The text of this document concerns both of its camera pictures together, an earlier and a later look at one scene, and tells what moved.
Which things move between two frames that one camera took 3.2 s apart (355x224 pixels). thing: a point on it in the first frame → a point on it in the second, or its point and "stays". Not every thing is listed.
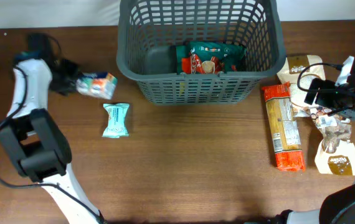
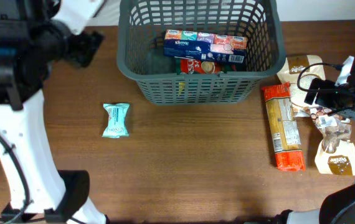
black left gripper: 67,89 → 86,47
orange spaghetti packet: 285,131 stays
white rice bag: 299,71 stays
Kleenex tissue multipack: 99,84 → 202,46
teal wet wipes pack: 116,127 stays
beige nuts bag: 336,154 stays
